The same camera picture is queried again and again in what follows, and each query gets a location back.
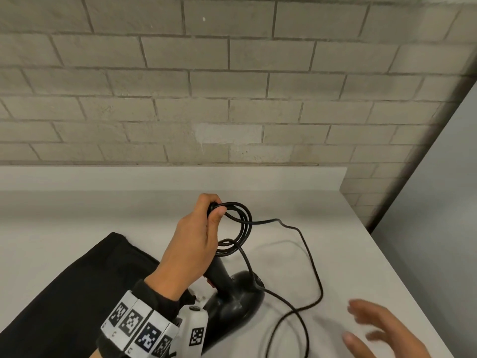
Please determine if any black cloth drawstring bag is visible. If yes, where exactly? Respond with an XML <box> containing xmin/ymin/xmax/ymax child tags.
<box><xmin>0</xmin><ymin>232</ymin><xmax>161</xmax><ymax>358</ymax></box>

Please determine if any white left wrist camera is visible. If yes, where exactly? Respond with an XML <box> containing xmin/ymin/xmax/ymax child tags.
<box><xmin>175</xmin><ymin>304</ymin><xmax>209</xmax><ymax>358</ymax></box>

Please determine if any person's left hand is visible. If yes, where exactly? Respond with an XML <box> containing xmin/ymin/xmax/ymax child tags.
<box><xmin>143</xmin><ymin>193</ymin><xmax>227</xmax><ymax>301</ymax></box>

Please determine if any black power cord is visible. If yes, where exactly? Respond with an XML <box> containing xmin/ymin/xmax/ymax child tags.
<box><xmin>207</xmin><ymin>201</ymin><xmax>324</xmax><ymax>358</ymax></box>

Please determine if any person's right hand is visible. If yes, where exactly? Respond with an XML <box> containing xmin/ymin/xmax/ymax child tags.
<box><xmin>342</xmin><ymin>298</ymin><xmax>433</xmax><ymax>358</ymax></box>

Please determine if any black hair dryer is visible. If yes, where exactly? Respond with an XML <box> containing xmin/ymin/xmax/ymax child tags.
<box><xmin>201</xmin><ymin>255</ymin><xmax>266</xmax><ymax>351</ymax></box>

